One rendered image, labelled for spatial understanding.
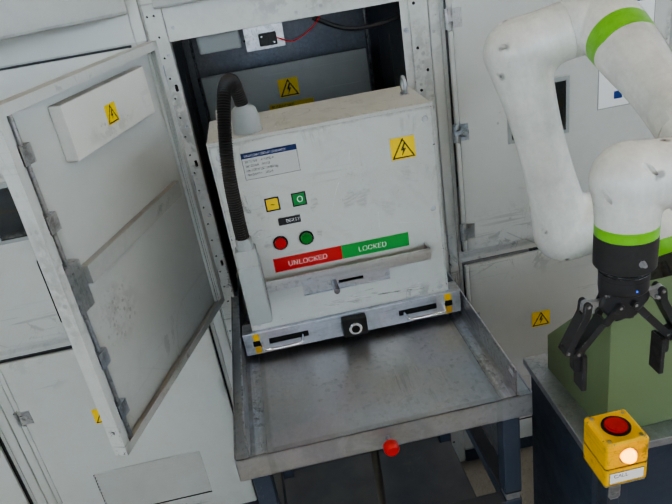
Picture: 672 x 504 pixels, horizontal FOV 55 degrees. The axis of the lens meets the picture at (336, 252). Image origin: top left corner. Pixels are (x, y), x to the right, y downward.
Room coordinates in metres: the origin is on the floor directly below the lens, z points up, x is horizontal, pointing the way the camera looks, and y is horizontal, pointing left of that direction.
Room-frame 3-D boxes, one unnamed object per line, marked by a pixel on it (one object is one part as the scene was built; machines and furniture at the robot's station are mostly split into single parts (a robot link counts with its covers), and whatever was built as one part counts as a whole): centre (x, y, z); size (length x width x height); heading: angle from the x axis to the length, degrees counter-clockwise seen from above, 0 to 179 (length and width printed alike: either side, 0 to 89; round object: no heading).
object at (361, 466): (1.35, -0.01, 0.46); 0.64 x 0.58 x 0.66; 5
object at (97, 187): (1.37, 0.45, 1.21); 0.63 x 0.07 x 0.74; 166
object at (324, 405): (1.35, -0.01, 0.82); 0.68 x 0.62 x 0.06; 5
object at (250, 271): (1.26, 0.19, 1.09); 0.08 x 0.05 x 0.17; 4
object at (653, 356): (0.86, -0.50, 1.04); 0.03 x 0.01 x 0.07; 5
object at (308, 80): (2.30, 0.07, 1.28); 0.58 x 0.02 x 0.19; 95
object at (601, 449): (0.85, -0.44, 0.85); 0.08 x 0.08 x 0.10; 5
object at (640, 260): (0.86, -0.44, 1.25); 0.12 x 0.09 x 0.06; 5
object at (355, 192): (1.34, -0.01, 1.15); 0.48 x 0.01 x 0.48; 94
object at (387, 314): (1.36, -0.01, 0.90); 0.54 x 0.05 x 0.06; 94
